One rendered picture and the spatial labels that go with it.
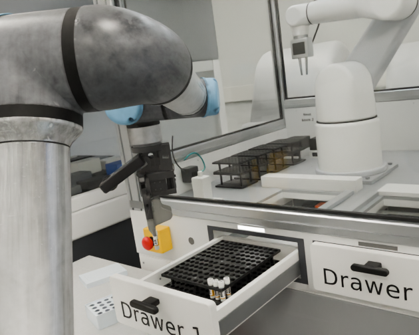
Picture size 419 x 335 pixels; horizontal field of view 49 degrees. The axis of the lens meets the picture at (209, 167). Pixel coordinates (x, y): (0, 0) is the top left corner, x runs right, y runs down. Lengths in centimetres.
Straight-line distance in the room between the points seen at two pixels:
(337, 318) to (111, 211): 103
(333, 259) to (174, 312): 36
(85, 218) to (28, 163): 128
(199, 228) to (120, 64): 83
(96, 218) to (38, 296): 131
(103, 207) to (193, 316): 101
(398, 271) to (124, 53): 70
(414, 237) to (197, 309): 43
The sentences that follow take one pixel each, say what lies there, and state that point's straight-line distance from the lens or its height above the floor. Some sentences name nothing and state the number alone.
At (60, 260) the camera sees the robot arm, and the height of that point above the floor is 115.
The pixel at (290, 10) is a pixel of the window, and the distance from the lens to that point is 101.
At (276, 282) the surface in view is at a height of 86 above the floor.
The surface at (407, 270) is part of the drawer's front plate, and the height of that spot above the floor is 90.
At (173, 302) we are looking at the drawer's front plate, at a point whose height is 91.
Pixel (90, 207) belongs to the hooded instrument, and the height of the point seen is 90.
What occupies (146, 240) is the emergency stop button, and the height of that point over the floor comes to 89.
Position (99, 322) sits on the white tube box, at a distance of 118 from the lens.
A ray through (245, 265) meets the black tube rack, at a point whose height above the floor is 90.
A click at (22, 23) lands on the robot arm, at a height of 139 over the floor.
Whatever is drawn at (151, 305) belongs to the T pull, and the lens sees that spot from 90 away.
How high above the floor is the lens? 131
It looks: 11 degrees down
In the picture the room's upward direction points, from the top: 8 degrees counter-clockwise
